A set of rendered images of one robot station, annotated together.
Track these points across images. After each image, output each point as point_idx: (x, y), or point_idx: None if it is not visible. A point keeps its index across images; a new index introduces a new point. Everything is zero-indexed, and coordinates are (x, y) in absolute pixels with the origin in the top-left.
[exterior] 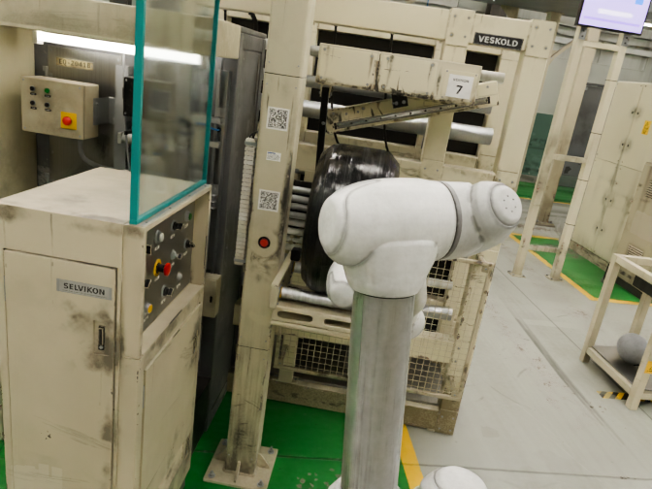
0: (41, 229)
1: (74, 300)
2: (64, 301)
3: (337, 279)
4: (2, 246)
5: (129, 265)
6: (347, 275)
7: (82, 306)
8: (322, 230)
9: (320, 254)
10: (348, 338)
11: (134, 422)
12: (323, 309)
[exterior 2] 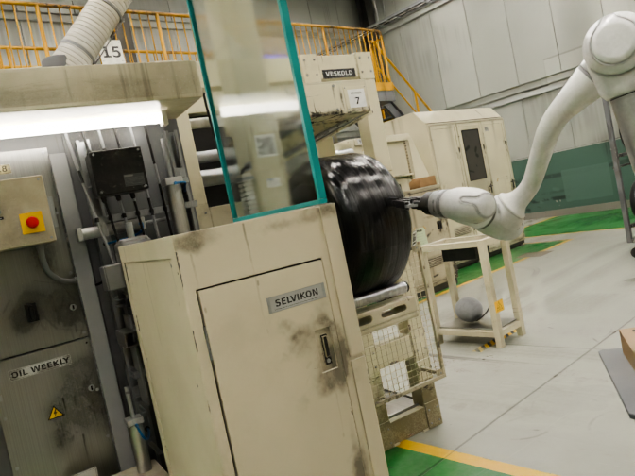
0: (235, 246)
1: (289, 316)
2: (280, 323)
3: (477, 195)
4: (195, 288)
5: (332, 249)
6: (627, 79)
7: (300, 318)
8: (609, 50)
9: (372, 240)
10: (404, 320)
11: (379, 435)
12: (372, 307)
